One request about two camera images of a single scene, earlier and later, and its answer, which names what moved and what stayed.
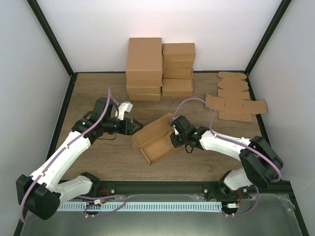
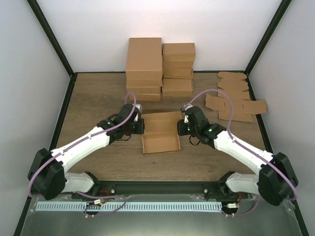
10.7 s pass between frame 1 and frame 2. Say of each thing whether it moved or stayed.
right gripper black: moved
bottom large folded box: stayed
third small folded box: stayed
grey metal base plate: stayed
